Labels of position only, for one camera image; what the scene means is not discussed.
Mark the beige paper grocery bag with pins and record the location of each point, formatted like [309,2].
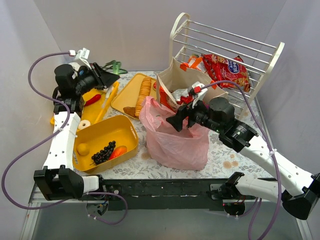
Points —
[175,78]

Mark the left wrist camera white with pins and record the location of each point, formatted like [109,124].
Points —
[80,57]

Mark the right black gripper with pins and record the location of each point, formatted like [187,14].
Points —
[183,116]

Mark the cream metal shelf rack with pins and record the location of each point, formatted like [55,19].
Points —
[189,37]

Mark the black grape bunch toy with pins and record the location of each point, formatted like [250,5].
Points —
[104,154]

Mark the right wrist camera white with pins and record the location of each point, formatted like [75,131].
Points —
[198,91]

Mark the row of round crackers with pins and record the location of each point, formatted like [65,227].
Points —
[144,91]

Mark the yellow rectangular tray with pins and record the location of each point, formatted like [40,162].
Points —
[95,112]

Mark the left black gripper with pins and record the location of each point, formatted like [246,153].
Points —
[100,76]

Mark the white red chips bag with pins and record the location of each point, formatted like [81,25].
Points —
[178,96]

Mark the yellow flat tray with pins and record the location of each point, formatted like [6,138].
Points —
[128,96]

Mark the white ring slice toy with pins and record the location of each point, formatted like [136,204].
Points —
[83,124]

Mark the red snack bag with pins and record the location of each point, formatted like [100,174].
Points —
[219,68]

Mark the yellow deep bin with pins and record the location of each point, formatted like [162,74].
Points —
[118,128]

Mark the yellow lemon toy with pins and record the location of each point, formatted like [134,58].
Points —
[83,149]

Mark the orange carrot toy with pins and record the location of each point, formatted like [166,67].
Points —
[117,152]

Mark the green onion toy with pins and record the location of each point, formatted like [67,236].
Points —
[115,67]

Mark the pink plastic grocery bag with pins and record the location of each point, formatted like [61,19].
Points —
[184,150]

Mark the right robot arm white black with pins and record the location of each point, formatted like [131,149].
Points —
[299,190]

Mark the brown fried nugget toy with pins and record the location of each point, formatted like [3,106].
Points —
[131,111]

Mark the red chili pepper toy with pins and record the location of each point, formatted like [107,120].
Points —
[91,100]

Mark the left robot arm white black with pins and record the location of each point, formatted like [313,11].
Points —
[57,179]

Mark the orange snack packet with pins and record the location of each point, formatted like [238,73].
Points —
[195,62]

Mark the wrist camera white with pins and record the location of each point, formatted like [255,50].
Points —
[80,57]
[198,91]

